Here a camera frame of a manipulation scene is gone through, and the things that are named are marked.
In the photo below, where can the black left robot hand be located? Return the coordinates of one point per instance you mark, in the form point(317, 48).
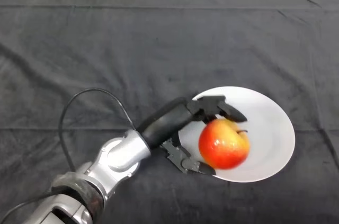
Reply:
point(169, 123)

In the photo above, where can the red yellow apple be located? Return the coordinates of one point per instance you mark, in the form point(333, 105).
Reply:
point(222, 144)

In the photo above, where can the white round plate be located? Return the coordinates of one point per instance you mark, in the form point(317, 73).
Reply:
point(267, 134)

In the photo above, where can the black cloth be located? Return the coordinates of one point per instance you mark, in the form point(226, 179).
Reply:
point(132, 36)

